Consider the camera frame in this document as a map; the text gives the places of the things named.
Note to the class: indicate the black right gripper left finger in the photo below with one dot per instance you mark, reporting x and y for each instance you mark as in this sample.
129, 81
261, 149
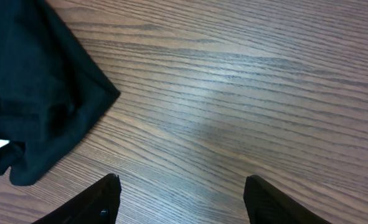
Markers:
98, 204

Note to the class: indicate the black t-shirt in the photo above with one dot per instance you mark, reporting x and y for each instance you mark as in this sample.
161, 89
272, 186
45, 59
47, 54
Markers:
51, 91

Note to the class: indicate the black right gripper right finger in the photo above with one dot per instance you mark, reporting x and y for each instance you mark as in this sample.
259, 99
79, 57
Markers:
266, 204

